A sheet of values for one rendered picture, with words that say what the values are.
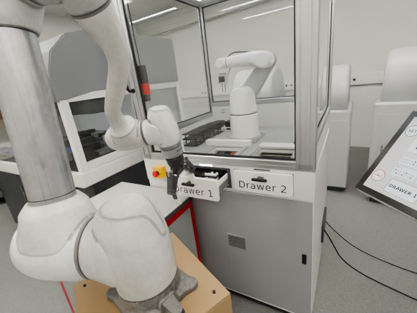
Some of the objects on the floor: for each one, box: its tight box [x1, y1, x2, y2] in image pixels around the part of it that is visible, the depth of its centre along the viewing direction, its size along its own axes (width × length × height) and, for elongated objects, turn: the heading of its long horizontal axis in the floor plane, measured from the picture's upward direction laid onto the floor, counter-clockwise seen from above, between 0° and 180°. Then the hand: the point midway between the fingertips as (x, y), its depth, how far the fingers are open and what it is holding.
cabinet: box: [149, 145, 329, 313], centre depth 180 cm, size 95×103×80 cm
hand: (186, 192), depth 107 cm, fingers open, 13 cm apart
